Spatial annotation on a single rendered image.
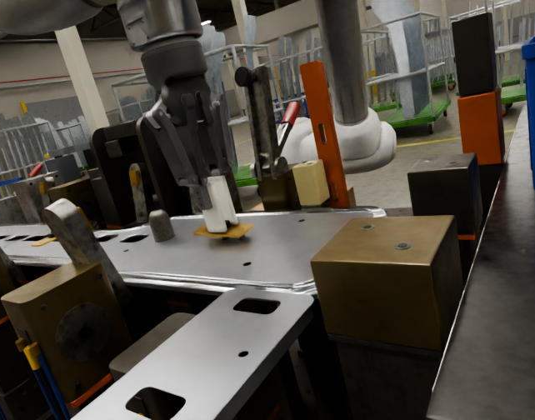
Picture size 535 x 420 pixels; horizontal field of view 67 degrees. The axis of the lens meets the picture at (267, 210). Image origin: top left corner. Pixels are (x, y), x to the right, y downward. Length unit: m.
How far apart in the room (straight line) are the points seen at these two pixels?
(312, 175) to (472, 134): 0.21
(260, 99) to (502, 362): 0.52
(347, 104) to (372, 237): 0.92
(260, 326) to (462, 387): 0.17
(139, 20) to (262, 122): 0.25
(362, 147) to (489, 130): 0.76
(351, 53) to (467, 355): 0.96
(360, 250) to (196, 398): 0.14
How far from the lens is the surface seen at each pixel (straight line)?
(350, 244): 0.29
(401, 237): 0.29
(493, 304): 0.27
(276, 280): 0.40
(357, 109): 1.22
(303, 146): 1.31
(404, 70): 6.99
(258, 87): 0.66
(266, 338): 0.32
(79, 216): 0.47
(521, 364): 0.23
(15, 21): 0.63
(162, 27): 0.50
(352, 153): 1.28
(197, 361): 0.32
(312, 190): 0.59
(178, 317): 0.44
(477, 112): 0.53
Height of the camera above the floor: 1.17
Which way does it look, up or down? 15 degrees down
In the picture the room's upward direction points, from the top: 14 degrees counter-clockwise
